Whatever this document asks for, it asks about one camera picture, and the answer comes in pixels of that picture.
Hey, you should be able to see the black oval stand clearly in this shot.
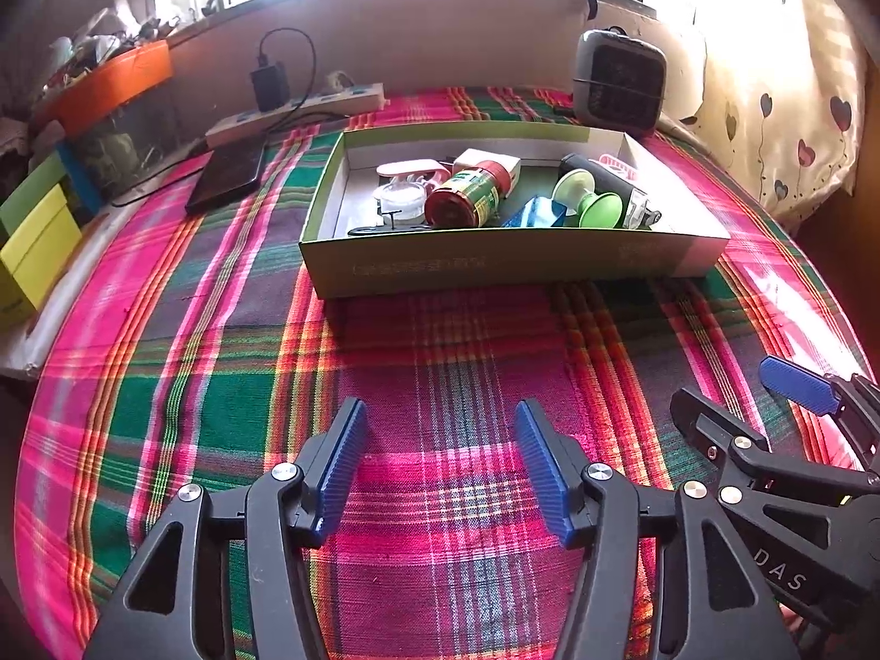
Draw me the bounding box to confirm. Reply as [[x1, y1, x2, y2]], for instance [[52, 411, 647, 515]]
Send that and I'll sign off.
[[347, 210, 434, 236]]

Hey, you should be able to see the blue usb tester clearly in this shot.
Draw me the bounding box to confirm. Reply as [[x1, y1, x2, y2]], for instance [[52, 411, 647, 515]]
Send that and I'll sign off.
[[500, 196, 568, 229]]

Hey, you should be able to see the grey small heater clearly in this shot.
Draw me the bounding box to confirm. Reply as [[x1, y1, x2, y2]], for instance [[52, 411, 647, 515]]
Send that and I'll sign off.
[[573, 27, 668, 137]]

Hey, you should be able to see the pile of white clutter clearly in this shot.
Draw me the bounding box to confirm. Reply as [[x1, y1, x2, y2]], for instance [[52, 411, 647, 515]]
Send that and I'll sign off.
[[41, 0, 194, 84]]

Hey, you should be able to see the white charger plug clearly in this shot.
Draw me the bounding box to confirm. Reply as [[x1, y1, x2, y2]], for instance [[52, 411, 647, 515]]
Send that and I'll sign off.
[[452, 148, 521, 188]]

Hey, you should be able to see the orange bin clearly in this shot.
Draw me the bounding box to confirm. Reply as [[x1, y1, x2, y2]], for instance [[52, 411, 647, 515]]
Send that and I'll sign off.
[[31, 40, 173, 135]]

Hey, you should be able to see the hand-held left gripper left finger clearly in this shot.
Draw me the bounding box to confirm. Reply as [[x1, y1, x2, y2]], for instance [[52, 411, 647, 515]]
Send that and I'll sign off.
[[82, 397, 369, 660]]

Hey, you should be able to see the heart print curtain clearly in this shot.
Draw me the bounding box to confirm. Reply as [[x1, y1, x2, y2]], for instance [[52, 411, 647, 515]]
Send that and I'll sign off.
[[677, 0, 867, 221]]

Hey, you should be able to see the clear glass tank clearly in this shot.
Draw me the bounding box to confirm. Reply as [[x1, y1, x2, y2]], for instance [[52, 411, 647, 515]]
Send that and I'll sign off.
[[72, 86, 183, 194]]

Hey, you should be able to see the green cardboard box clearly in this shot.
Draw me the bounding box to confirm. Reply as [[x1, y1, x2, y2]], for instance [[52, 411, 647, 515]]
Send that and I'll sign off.
[[299, 120, 731, 300]]

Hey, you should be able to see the black cable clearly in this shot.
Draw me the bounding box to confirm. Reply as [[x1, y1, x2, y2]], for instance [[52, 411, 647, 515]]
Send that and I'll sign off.
[[110, 29, 317, 207]]

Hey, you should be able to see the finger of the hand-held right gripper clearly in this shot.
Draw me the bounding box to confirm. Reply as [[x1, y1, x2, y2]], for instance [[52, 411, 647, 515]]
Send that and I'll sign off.
[[760, 355, 880, 482], [670, 387, 771, 479]]

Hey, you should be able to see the green spool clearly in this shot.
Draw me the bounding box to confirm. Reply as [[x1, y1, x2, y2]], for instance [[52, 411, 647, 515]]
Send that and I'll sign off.
[[553, 169, 625, 229]]

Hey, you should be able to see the brown pill bottle red cap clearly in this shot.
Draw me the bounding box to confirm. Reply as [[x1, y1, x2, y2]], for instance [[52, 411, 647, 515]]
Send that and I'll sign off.
[[424, 159, 506, 229]]

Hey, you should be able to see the beige power strip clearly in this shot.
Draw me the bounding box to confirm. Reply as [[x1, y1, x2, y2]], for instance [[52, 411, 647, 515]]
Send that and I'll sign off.
[[205, 82, 386, 147]]

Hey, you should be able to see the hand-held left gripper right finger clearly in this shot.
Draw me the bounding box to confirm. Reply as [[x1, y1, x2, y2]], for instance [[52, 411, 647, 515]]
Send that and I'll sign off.
[[514, 399, 802, 660]]

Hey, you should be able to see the black charger adapter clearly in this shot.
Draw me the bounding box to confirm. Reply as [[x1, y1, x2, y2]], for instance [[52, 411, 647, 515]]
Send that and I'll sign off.
[[249, 62, 291, 113]]

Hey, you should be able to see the plaid blanket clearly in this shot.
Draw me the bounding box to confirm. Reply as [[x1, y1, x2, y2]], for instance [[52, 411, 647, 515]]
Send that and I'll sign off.
[[14, 86, 874, 660]]

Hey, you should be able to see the blue box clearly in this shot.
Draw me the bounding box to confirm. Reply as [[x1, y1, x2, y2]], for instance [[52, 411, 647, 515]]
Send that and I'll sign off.
[[56, 141, 104, 217]]

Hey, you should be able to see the translucent white jar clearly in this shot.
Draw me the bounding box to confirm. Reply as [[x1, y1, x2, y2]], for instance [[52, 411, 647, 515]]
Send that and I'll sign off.
[[375, 182, 427, 221]]

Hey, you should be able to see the black phone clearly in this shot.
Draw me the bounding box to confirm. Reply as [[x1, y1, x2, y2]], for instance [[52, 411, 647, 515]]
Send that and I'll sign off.
[[185, 144, 266, 216]]

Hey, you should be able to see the yellow box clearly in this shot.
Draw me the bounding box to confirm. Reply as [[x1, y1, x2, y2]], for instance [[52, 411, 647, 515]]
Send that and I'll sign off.
[[0, 189, 84, 327]]

